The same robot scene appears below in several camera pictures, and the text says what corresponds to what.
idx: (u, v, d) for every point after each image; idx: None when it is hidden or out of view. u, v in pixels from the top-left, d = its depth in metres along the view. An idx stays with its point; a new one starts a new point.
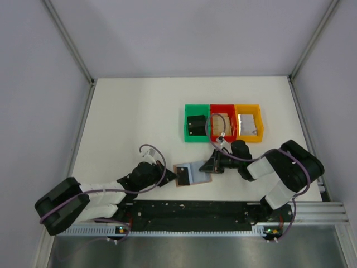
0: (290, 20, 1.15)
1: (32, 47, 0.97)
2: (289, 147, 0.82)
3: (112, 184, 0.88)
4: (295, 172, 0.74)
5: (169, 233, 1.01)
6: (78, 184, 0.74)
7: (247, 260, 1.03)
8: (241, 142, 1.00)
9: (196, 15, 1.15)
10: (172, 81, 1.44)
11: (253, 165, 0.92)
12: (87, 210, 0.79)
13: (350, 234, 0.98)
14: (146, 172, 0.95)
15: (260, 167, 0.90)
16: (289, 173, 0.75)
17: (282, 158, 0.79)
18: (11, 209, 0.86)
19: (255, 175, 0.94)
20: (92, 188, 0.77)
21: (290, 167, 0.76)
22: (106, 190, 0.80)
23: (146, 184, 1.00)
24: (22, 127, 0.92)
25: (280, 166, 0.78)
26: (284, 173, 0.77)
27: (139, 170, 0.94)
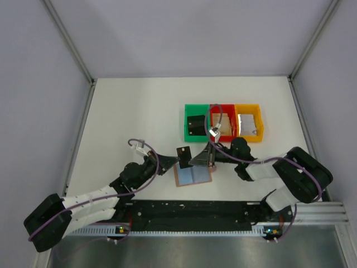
0: (290, 19, 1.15)
1: (31, 48, 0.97)
2: (296, 155, 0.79)
3: (103, 190, 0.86)
4: (305, 183, 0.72)
5: (169, 233, 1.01)
6: (61, 200, 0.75)
7: (247, 260, 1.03)
8: (242, 142, 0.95)
9: (196, 15, 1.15)
10: (171, 81, 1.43)
11: (254, 169, 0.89)
12: (79, 220, 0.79)
13: (350, 233, 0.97)
14: (135, 174, 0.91)
15: (261, 171, 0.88)
16: (300, 185, 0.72)
17: (291, 170, 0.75)
18: (11, 210, 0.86)
19: (253, 177, 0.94)
20: (77, 201, 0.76)
21: (300, 178, 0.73)
22: (92, 200, 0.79)
23: (144, 181, 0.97)
24: (22, 127, 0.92)
25: (289, 177, 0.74)
26: (294, 185, 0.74)
27: (126, 174, 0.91)
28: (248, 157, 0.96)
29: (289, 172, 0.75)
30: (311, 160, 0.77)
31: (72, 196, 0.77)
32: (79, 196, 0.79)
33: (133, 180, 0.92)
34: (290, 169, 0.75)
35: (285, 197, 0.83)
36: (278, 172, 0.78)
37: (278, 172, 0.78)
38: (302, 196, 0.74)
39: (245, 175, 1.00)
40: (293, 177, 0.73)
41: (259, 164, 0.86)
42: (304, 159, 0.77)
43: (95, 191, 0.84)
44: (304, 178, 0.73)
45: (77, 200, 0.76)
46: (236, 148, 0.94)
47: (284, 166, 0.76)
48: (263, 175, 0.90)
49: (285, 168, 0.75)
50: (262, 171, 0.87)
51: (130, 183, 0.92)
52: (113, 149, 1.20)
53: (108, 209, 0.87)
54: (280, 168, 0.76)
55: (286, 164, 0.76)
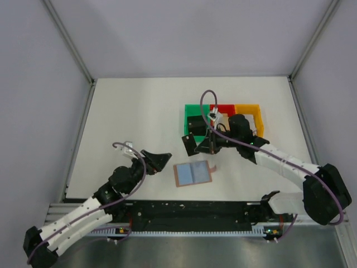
0: (290, 19, 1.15)
1: (31, 48, 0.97)
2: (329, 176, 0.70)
3: (85, 205, 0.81)
4: (332, 210, 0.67)
5: (169, 233, 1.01)
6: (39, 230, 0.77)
7: (247, 260, 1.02)
8: (240, 117, 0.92)
9: (196, 15, 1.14)
10: (170, 81, 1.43)
11: (263, 158, 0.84)
12: (72, 237, 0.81)
13: (350, 234, 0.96)
14: (124, 178, 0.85)
15: (272, 164, 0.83)
16: (327, 211, 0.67)
17: (322, 192, 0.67)
18: (11, 210, 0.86)
19: (260, 163, 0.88)
20: (56, 229, 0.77)
21: (330, 203, 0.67)
22: (70, 223, 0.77)
23: (134, 185, 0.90)
24: (22, 127, 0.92)
25: (317, 200, 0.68)
26: (319, 208, 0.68)
27: (114, 178, 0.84)
28: (247, 132, 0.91)
29: (318, 194, 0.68)
30: (342, 184, 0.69)
31: (50, 225, 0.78)
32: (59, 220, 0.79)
33: (123, 185, 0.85)
34: (321, 191, 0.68)
35: (292, 206, 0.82)
36: (304, 188, 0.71)
37: (305, 188, 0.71)
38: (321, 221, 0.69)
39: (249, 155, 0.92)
40: (320, 200, 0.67)
41: (279, 163, 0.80)
42: (336, 182, 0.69)
43: (77, 208, 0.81)
44: (333, 205, 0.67)
45: (55, 228, 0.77)
46: (235, 123, 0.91)
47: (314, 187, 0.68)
48: (270, 166, 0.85)
49: (316, 188, 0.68)
50: (274, 163, 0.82)
51: (120, 188, 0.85)
52: (114, 151, 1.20)
53: (102, 217, 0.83)
54: (310, 187, 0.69)
55: (318, 185, 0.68)
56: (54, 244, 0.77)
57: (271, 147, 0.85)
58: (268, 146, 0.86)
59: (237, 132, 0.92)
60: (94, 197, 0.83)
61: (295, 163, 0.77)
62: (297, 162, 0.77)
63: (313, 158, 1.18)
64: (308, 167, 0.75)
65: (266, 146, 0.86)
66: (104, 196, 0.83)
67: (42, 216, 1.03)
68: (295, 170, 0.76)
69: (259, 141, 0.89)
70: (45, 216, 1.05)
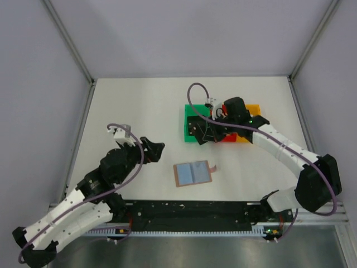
0: (290, 19, 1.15)
1: (31, 48, 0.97)
2: (327, 166, 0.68)
3: (68, 200, 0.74)
4: (324, 199, 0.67)
5: (169, 233, 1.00)
6: (24, 232, 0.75)
7: (247, 260, 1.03)
8: (235, 97, 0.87)
9: (196, 15, 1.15)
10: (170, 81, 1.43)
11: (261, 139, 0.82)
12: (72, 233, 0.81)
13: (350, 234, 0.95)
14: (119, 162, 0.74)
15: (268, 146, 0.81)
16: (319, 201, 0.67)
17: (318, 182, 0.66)
18: (11, 210, 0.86)
19: (254, 142, 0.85)
20: (40, 229, 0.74)
21: (324, 193, 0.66)
22: (53, 222, 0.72)
23: (127, 173, 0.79)
24: (22, 127, 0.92)
25: (311, 188, 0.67)
26: (312, 196, 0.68)
27: (107, 161, 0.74)
28: (243, 110, 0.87)
29: (313, 183, 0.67)
30: (337, 175, 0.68)
31: (34, 225, 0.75)
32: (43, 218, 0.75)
33: (116, 171, 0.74)
34: (317, 180, 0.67)
35: (289, 201, 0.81)
36: (300, 176, 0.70)
37: (301, 176, 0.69)
38: (310, 209, 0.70)
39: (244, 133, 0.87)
40: (316, 190, 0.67)
41: (277, 148, 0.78)
42: (332, 172, 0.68)
43: (61, 203, 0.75)
44: (326, 194, 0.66)
45: (39, 228, 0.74)
46: (232, 104, 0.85)
47: (313, 177, 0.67)
48: (266, 148, 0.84)
49: (314, 178, 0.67)
50: (270, 146, 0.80)
51: (111, 174, 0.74)
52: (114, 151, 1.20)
53: (103, 214, 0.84)
54: (307, 175, 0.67)
55: (315, 174, 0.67)
56: (44, 243, 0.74)
57: (270, 129, 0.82)
58: (268, 127, 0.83)
59: (232, 113, 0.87)
60: (77, 189, 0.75)
61: (294, 149, 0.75)
62: (297, 149, 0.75)
63: None
64: (307, 156, 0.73)
65: (265, 126, 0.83)
66: (90, 185, 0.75)
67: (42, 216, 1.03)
68: (294, 156, 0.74)
69: (257, 120, 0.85)
70: None
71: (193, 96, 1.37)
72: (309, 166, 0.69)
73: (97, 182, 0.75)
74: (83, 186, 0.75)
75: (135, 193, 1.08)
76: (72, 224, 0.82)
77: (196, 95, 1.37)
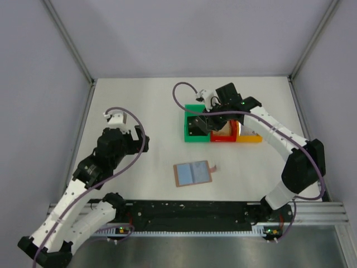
0: (290, 19, 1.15)
1: (31, 48, 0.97)
2: (315, 151, 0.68)
3: (70, 192, 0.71)
4: (308, 181, 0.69)
5: (170, 233, 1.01)
6: (30, 239, 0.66)
7: (247, 260, 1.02)
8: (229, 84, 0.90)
9: (196, 15, 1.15)
10: (170, 81, 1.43)
11: (252, 121, 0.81)
12: (83, 231, 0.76)
13: (350, 234, 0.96)
14: (115, 138, 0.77)
15: (257, 128, 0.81)
16: (303, 183, 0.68)
17: (304, 167, 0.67)
18: (11, 209, 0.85)
19: (246, 124, 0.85)
20: (48, 230, 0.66)
21: (308, 176, 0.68)
22: (61, 218, 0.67)
23: (120, 155, 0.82)
24: (22, 127, 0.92)
25: (298, 171, 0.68)
26: (297, 178, 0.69)
27: (104, 139, 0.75)
28: (234, 95, 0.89)
29: (300, 167, 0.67)
30: (322, 158, 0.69)
31: (40, 230, 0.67)
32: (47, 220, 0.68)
33: (112, 148, 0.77)
34: (303, 163, 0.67)
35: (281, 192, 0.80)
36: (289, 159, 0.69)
37: (289, 159, 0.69)
38: (295, 189, 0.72)
39: (236, 116, 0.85)
40: (302, 175, 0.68)
41: (268, 131, 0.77)
42: (318, 156, 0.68)
43: (62, 199, 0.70)
44: (310, 177, 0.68)
45: (47, 229, 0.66)
46: (222, 88, 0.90)
47: (299, 163, 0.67)
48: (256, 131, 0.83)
49: (301, 163, 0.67)
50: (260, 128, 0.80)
51: (110, 152, 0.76)
52: None
53: (107, 210, 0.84)
54: (295, 158, 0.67)
55: (303, 158, 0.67)
56: (56, 245, 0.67)
57: (262, 111, 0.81)
58: (259, 109, 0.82)
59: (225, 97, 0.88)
60: (75, 178, 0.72)
61: (285, 133, 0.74)
62: (287, 133, 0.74)
63: None
64: (297, 139, 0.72)
65: (257, 108, 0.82)
66: (87, 170, 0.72)
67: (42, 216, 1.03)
68: (284, 140, 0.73)
69: (249, 101, 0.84)
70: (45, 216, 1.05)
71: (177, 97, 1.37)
72: (299, 150, 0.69)
73: (95, 166, 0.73)
74: (80, 174, 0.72)
75: (135, 193, 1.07)
76: (80, 224, 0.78)
77: (184, 96, 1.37)
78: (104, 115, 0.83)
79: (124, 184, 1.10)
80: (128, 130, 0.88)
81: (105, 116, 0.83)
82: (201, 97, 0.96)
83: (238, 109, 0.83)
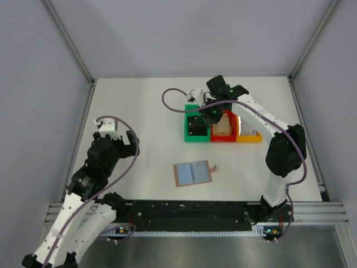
0: (290, 19, 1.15)
1: (32, 48, 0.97)
2: (295, 134, 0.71)
3: (66, 206, 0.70)
4: (291, 164, 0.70)
5: (170, 233, 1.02)
6: (34, 256, 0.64)
7: (247, 260, 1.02)
8: (218, 76, 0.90)
9: (196, 15, 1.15)
10: (170, 81, 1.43)
11: (240, 109, 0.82)
12: (86, 239, 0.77)
13: (350, 233, 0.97)
14: (105, 147, 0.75)
15: (246, 116, 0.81)
16: (286, 166, 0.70)
17: (285, 149, 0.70)
18: (10, 210, 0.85)
19: (234, 112, 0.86)
20: (50, 246, 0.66)
21: (291, 158, 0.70)
22: (61, 232, 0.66)
23: (113, 162, 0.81)
24: (22, 126, 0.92)
25: (280, 154, 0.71)
26: (280, 162, 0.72)
27: (94, 149, 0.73)
28: (223, 85, 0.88)
29: (282, 149, 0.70)
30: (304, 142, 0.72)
31: (42, 247, 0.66)
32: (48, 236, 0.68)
33: (103, 157, 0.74)
34: (284, 146, 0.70)
35: (273, 183, 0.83)
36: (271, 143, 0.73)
37: (271, 144, 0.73)
38: (280, 173, 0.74)
39: (224, 105, 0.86)
40: (283, 157, 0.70)
41: (254, 117, 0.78)
42: (299, 139, 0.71)
43: (59, 214, 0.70)
44: (293, 159, 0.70)
45: (49, 245, 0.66)
46: (211, 80, 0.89)
47: (280, 145, 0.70)
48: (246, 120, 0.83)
49: (281, 145, 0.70)
50: (249, 117, 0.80)
51: (102, 162, 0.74)
52: None
53: (107, 213, 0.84)
54: (276, 142, 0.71)
55: (284, 140, 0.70)
56: (61, 259, 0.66)
57: (249, 99, 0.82)
58: (246, 97, 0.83)
59: (215, 88, 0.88)
60: (70, 192, 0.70)
61: (269, 118, 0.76)
62: (272, 119, 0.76)
63: (313, 158, 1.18)
64: (279, 124, 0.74)
65: (244, 96, 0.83)
66: (81, 183, 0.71)
67: (42, 216, 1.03)
68: (268, 125, 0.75)
69: (236, 89, 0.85)
70: (45, 216, 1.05)
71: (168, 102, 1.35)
72: (280, 134, 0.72)
73: (88, 178, 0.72)
74: (75, 188, 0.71)
75: (135, 192, 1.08)
76: (81, 233, 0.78)
77: (174, 100, 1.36)
78: (95, 123, 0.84)
79: (124, 184, 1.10)
80: (119, 136, 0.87)
81: (97, 124, 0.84)
82: (192, 96, 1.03)
83: (226, 96, 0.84)
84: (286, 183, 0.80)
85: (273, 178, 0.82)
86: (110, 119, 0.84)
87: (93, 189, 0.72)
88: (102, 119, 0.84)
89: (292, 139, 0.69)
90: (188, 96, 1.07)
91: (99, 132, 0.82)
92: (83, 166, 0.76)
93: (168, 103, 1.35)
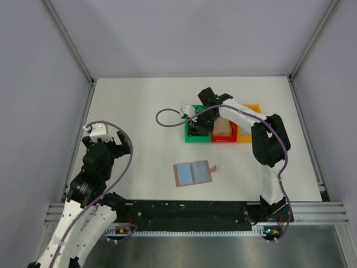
0: (290, 19, 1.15)
1: (32, 49, 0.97)
2: (275, 124, 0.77)
3: (66, 213, 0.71)
4: (275, 153, 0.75)
5: (170, 233, 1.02)
6: (38, 263, 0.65)
7: (247, 260, 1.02)
8: (208, 89, 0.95)
9: (196, 15, 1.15)
10: (169, 81, 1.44)
11: (225, 110, 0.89)
12: (87, 243, 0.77)
13: (350, 234, 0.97)
14: (100, 153, 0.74)
15: (231, 115, 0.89)
16: (270, 154, 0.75)
17: (266, 138, 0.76)
18: (10, 209, 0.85)
19: (222, 115, 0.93)
20: (53, 253, 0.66)
21: (274, 148, 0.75)
22: (62, 239, 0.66)
23: (109, 167, 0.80)
24: (22, 127, 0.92)
25: (263, 143, 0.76)
26: (264, 153, 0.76)
27: (90, 156, 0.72)
28: (212, 95, 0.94)
29: (263, 139, 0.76)
30: (284, 132, 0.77)
31: (45, 253, 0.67)
32: (50, 244, 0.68)
33: (100, 163, 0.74)
34: (265, 135, 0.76)
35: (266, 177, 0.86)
36: (252, 134, 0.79)
37: (252, 135, 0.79)
38: (266, 163, 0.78)
39: (213, 111, 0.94)
40: (266, 146, 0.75)
41: (236, 115, 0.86)
42: (279, 130, 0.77)
43: (60, 221, 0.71)
44: (276, 148, 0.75)
45: (52, 253, 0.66)
46: (201, 93, 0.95)
47: (260, 135, 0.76)
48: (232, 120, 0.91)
49: (261, 134, 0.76)
50: (234, 117, 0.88)
51: (100, 168, 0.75)
52: None
53: (107, 215, 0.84)
54: (257, 130, 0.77)
55: (263, 130, 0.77)
56: (64, 265, 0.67)
57: (232, 100, 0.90)
58: (230, 100, 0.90)
59: (205, 100, 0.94)
60: (69, 199, 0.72)
61: (250, 113, 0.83)
62: (252, 113, 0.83)
63: (313, 158, 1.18)
64: (259, 115, 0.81)
65: (228, 100, 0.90)
66: (80, 190, 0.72)
67: (42, 216, 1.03)
68: (248, 118, 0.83)
69: (222, 96, 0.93)
70: (45, 216, 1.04)
71: (160, 120, 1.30)
72: (260, 124, 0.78)
73: (87, 184, 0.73)
74: (73, 195, 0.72)
75: (135, 192, 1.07)
76: (82, 236, 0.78)
77: (170, 119, 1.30)
78: (85, 129, 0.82)
79: (123, 185, 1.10)
80: (111, 138, 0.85)
81: (87, 130, 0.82)
82: (184, 113, 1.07)
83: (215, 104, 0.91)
84: (278, 174, 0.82)
85: (265, 172, 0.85)
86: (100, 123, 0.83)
87: (92, 195, 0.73)
88: (92, 124, 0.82)
89: (271, 129, 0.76)
90: (181, 113, 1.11)
91: (90, 137, 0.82)
92: (81, 172, 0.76)
93: (164, 122, 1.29)
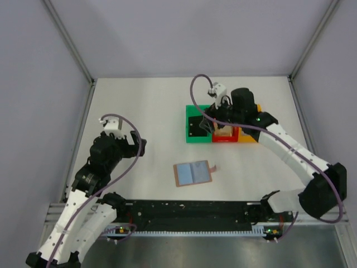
0: (289, 18, 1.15)
1: (32, 48, 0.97)
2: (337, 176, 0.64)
3: (71, 202, 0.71)
4: (329, 208, 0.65)
5: (169, 233, 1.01)
6: (39, 252, 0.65)
7: (247, 260, 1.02)
8: (246, 91, 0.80)
9: (196, 15, 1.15)
10: (169, 81, 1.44)
11: (269, 139, 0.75)
12: (88, 238, 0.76)
13: (350, 234, 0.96)
14: (107, 144, 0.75)
15: (275, 147, 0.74)
16: (324, 209, 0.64)
17: (326, 194, 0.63)
18: (11, 208, 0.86)
19: (261, 142, 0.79)
20: (55, 242, 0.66)
21: (331, 202, 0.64)
22: (66, 229, 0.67)
23: (116, 162, 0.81)
24: (22, 126, 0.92)
25: (319, 197, 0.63)
26: (318, 207, 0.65)
27: (97, 147, 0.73)
28: (251, 104, 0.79)
29: (322, 194, 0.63)
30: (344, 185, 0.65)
31: (47, 243, 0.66)
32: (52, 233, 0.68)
33: (106, 155, 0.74)
34: (326, 190, 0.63)
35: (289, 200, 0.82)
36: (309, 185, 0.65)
37: (309, 185, 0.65)
38: (313, 214, 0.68)
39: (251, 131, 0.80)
40: (324, 202, 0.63)
41: (286, 152, 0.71)
42: (340, 183, 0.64)
43: (64, 210, 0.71)
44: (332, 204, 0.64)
45: (54, 242, 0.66)
46: (236, 93, 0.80)
47: (321, 191, 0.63)
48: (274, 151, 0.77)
49: (323, 190, 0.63)
50: (280, 151, 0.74)
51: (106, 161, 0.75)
52: None
53: (108, 213, 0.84)
54: (317, 183, 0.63)
55: (324, 183, 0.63)
56: (65, 255, 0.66)
57: (279, 130, 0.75)
58: (274, 126, 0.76)
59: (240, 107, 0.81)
60: (75, 189, 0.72)
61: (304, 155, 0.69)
62: (307, 156, 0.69)
63: None
64: (317, 163, 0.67)
65: (274, 125, 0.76)
66: (85, 180, 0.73)
67: (42, 216, 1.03)
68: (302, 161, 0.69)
69: (264, 116, 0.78)
70: (45, 216, 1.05)
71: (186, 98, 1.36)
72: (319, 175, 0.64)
73: (92, 175, 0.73)
74: (78, 185, 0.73)
75: (135, 192, 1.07)
76: (82, 231, 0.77)
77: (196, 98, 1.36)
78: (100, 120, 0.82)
79: (124, 185, 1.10)
80: (123, 135, 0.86)
81: (102, 123, 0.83)
82: (214, 92, 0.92)
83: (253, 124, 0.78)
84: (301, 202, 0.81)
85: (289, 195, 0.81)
86: (114, 118, 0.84)
87: (97, 186, 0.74)
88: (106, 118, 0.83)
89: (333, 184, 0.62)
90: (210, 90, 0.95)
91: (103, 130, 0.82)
92: (87, 164, 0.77)
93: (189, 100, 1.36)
